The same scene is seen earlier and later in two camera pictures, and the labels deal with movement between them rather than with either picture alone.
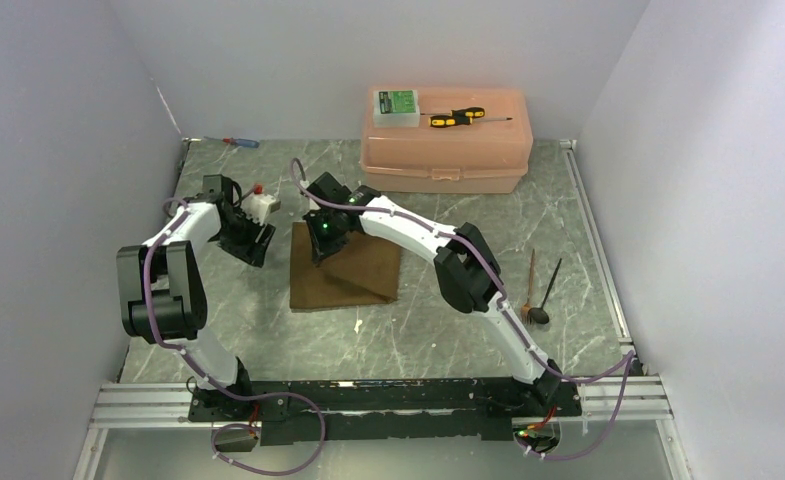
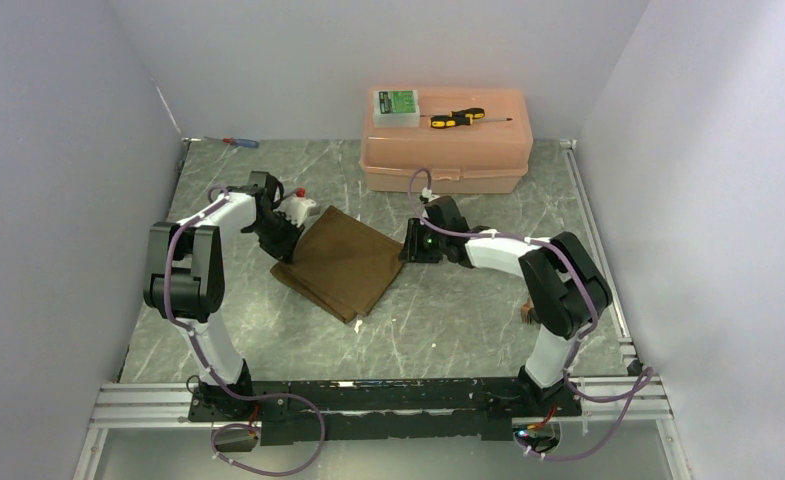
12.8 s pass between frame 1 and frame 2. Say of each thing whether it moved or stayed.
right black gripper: moved
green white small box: stayed
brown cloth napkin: moved
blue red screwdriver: stayed
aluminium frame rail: stayed
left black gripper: moved
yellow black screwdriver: stayed
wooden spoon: stayed
